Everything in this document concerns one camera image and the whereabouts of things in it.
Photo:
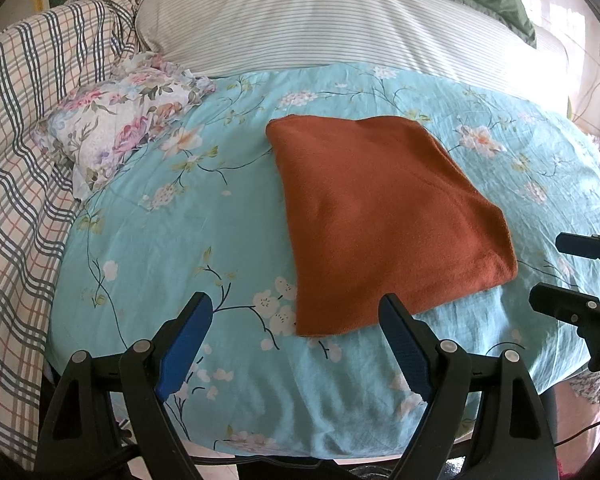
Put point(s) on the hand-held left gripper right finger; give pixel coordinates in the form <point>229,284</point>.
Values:
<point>405,347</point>

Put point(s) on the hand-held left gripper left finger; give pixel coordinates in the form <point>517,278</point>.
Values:
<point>185,345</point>

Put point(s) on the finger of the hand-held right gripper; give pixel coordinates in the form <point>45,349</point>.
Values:
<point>565,302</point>
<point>587,246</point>

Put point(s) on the rust orange knit garment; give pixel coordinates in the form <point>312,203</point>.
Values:
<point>380,210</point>

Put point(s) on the light blue floral bed sheet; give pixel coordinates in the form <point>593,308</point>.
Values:
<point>180,240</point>

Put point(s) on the floral pillow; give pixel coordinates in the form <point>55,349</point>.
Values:
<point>115,120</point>

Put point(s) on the plaid blanket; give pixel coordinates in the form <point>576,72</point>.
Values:
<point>25,160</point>

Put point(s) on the white striped pillow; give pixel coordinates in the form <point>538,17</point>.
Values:
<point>330,20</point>

